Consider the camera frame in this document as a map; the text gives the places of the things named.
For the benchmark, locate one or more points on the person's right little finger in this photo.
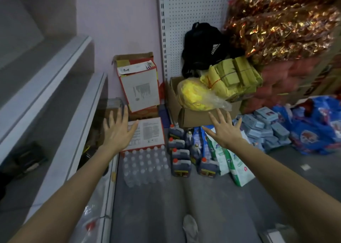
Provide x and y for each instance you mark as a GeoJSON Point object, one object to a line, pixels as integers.
{"type": "Point", "coordinates": [239, 123]}

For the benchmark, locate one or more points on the person's left middle finger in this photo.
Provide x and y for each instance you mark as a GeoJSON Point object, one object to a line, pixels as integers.
{"type": "Point", "coordinates": [118, 119]}

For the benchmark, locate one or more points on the pile of light blue boxes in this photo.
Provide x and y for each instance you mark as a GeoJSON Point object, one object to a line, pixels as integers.
{"type": "Point", "coordinates": [263, 128]}

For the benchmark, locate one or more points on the dark jug with orange cap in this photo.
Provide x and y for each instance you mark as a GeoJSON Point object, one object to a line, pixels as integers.
{"type": "Point", "coordinates": [176, 132]}
{"type": "Point", "coordinates": [181, 167]}
{"type": "Point", "coordinates": [207, 168]}
{"type": "Point", "coordinates": [175, 143]}
{"type": "Point", "coordinates": [180, 154]}

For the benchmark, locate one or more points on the small clear bottle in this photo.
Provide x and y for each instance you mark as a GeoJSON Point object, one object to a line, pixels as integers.
{"type": "Point", "coordinates": [196, 151]}
{"type": "Point", "coordinates": [189, 136]}

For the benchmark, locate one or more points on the bundles of yellow paper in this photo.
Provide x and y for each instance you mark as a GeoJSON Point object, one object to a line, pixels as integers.
{"type": "Point", "coordinates": [234, 77]}

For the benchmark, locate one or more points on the white pegboard panel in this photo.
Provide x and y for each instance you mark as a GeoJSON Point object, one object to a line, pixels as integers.
{"type": "Point", "coordinates": [186, 16]}

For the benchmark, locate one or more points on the person's left little finger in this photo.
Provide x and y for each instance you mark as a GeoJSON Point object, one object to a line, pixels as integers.
{"type": "Point", "coordinates": [105, 125]}

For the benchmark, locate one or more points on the green white powder bag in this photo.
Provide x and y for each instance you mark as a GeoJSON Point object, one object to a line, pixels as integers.
{"type": "Point", "coordinates": [221, 157]}
{"type": "Point", "coordinates": [239, 168]}

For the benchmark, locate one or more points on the person's left thumb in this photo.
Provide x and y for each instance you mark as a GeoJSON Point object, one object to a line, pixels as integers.
{"type": "Point", "coordinates": [134, 128]}

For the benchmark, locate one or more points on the brown open cardboard box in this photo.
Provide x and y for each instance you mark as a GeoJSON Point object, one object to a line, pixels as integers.
{"type": "Point", "coordinates": [191, 117]}

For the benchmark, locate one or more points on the tall red white cardboard box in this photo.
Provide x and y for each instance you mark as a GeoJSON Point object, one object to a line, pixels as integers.
{"type": "Point", "coordinates": [140, 87]}

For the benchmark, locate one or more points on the yellow stuff in plastic bag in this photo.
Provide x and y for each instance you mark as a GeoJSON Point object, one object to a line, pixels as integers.
{"type": "Point", "coordinates": [197, 95]}

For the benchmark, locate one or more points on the pile of gold foil packets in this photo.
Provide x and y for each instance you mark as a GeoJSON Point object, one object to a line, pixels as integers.
{"type": "Point", "coordinates": [282, 21]}

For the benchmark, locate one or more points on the black object on shelf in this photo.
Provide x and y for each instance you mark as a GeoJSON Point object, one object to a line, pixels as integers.
{"type": "Point", "coordinates": [29, 159]}

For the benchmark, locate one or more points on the person's left forearm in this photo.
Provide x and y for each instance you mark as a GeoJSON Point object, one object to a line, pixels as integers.
{"type": "Point", "coordinates": [72, 195]}

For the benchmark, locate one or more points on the pile of blue printed bags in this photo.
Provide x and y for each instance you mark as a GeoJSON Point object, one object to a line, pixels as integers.
{"type": "Point", "coordinates": [314, 128]}

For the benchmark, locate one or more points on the blue plastic packet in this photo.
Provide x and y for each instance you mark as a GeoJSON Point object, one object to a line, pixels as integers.
{"type": "Point", "coordinates": [205, 147]}

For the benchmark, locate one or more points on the person's right thumb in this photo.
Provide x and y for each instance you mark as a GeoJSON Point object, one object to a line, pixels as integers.
{"type": "Point", "coordinates": [209, 133]}

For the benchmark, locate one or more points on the wrapped pack of water bottles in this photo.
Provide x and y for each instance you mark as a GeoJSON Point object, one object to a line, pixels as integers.
{"type": "Point", "coordinates": [145, 165]}

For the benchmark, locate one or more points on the person's right hand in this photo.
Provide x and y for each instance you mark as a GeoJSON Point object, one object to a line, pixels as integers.
{"type": "Point", "coordinates": [226, 135]}

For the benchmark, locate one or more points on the black backpack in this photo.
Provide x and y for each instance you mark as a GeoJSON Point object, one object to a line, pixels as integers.
{"type": "Point", "coordinates": [203, 48]}

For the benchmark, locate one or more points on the flat red white cardboard box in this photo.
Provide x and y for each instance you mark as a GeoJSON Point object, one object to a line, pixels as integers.
{"type": "Point", "coordinates": [149, 133]}

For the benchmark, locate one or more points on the person's right middle finger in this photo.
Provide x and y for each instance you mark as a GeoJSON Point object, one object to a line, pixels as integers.
{"type": "Point", "coordinates": [222, 116]}

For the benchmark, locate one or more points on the white paper scrap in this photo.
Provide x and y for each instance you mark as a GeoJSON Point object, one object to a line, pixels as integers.
{"type": "Point", "coordinates": [305, 167]}

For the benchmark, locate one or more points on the person's white shoe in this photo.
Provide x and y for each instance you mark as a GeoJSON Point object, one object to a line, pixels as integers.
{"type": "Point", "coordinates": [190, 228]}

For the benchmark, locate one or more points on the stack of red packets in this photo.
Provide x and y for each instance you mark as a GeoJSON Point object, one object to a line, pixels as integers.
{"type": "Point", "coordinates": [282, 80]}

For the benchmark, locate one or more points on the person's right forearm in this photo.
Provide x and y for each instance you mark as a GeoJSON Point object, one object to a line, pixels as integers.
{"type": "Point", "coordinates": [287, 192]}

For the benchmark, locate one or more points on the person's left hand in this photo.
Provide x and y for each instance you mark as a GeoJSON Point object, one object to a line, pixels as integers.
{"type": "Point", "coordinates": [117, 135]}

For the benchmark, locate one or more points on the clear plastic bag red item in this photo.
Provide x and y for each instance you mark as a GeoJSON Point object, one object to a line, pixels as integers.
{"type": "Point", "coordinates": [89, 221]}

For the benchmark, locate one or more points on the grey metal shelving unit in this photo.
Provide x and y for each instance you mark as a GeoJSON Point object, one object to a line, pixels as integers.
{"type": "Point", "coordinates": [45, 112]}

